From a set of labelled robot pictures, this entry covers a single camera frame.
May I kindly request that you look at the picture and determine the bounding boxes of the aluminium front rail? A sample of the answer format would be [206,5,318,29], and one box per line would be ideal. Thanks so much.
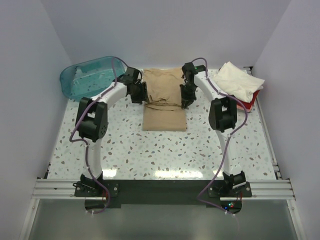
[32,179,296,200]

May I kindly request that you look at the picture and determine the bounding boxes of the cream folded t shirt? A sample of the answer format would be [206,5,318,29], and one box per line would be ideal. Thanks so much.
[213,61,265,103]

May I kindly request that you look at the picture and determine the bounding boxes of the red folded t shirt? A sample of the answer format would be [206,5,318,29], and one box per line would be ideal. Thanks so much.
[236,90,260,113]

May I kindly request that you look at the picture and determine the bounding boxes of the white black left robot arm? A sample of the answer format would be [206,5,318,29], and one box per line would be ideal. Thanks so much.
[69,67,149,198]

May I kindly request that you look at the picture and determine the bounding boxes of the teal transparent plastic bin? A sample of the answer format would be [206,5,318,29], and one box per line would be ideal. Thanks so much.
[59,56,125,102]

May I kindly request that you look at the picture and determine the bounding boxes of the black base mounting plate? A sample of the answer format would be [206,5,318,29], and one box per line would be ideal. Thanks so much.
[73,179,253,213]

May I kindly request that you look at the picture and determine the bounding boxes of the beige t shirt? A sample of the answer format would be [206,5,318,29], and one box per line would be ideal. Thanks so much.
[142,68,187,132]

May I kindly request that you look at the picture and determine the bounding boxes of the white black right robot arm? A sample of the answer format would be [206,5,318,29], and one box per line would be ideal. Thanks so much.
[180,61,246,199]

